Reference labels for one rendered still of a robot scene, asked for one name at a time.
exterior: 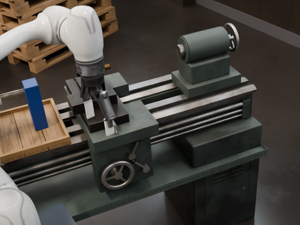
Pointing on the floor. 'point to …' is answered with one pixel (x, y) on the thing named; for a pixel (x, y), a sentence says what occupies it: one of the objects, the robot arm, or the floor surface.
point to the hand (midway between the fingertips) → (99, 122)
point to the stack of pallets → (35, 46)
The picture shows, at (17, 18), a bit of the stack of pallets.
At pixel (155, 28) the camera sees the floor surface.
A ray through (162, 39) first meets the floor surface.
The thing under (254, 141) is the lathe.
